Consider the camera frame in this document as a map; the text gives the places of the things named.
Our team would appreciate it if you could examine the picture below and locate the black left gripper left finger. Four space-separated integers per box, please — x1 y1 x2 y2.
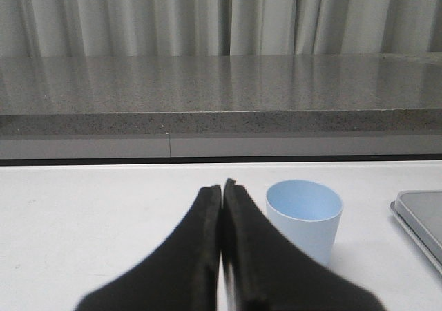
77 185 222 310

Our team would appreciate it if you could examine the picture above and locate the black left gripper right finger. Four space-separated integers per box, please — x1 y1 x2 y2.
222 179 384 310

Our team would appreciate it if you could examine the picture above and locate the light blue plastic cup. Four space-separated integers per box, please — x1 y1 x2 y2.
266 180 343 265

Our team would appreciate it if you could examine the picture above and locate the silver digital kitchen scale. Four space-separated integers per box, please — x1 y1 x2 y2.
390 190 441 274

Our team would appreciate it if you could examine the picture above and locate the grey stone counter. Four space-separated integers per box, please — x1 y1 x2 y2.
1 53 441 160

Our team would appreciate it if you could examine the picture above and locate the grey pleated curtain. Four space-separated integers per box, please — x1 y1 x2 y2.
1 0 441 57

